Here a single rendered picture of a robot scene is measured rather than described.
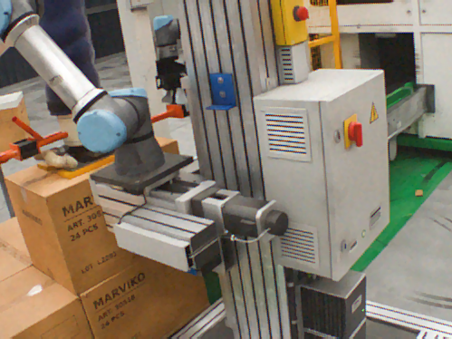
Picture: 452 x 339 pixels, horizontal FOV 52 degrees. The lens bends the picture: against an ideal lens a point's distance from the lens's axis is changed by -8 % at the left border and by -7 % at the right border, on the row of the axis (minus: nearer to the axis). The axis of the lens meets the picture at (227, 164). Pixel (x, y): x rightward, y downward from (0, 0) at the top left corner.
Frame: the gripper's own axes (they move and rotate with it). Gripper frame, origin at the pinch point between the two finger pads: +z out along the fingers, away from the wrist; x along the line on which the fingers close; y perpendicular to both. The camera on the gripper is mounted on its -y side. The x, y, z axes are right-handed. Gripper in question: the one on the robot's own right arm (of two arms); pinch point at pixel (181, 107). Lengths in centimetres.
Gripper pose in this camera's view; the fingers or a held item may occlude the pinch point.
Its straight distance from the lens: 187.6
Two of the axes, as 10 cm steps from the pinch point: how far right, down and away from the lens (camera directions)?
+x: 7.1, 1.5, -6.9
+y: -6.9, 3.3, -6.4
